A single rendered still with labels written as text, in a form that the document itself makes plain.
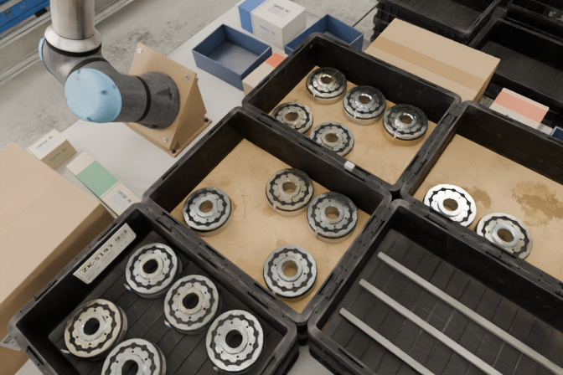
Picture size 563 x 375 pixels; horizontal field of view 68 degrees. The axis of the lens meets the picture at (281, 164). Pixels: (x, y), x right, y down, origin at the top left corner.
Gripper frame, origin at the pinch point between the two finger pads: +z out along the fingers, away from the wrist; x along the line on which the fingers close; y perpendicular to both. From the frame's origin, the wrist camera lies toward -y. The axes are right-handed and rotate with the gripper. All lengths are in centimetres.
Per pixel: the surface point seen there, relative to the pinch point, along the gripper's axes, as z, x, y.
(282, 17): 9.2, -2.0, 7.1
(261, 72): 10.7, -22.7, 16.8
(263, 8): 9.3, -2.2, -0.9
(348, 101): 2, -23, 47
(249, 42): 13.8, -13.1, 2.2
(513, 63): 50, 72, 66
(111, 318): 2, -92, 44
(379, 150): 5, -29, 60
